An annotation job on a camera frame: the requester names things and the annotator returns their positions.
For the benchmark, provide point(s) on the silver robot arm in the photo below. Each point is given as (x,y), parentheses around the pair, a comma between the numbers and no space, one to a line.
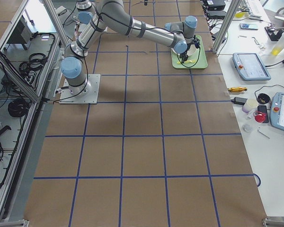
(84,5)
(179,36)

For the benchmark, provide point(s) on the white round plate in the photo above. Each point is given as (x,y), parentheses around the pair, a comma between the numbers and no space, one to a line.
(191,51)

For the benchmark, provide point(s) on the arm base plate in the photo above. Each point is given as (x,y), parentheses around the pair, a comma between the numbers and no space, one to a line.
(87,93)
(83,26)

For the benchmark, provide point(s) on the blue teach pendant far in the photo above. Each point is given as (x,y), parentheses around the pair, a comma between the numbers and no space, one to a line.
(250,66)

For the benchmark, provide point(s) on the yellow plastic fork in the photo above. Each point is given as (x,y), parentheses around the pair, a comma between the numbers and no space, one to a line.
(187,62)

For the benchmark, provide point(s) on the clear bottle yellow liquid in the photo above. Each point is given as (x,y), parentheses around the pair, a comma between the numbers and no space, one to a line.
(279,46)

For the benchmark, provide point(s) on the blue teach pendant near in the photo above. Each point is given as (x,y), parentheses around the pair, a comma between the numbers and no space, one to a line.
(277,111)

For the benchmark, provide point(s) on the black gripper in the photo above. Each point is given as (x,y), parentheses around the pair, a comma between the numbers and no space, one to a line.
(185,51)

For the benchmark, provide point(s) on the black power adapter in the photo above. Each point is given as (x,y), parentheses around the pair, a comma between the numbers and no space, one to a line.
(239,100)

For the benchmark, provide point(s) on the smartphone with blue screen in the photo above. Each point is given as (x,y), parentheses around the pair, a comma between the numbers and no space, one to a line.
(248,26)

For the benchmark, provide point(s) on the blue teach pendant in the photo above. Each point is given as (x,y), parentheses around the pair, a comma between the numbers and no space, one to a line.
(250,66)
(277,111)

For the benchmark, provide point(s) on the light green plastic tray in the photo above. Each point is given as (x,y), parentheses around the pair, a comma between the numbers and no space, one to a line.
(200,57)

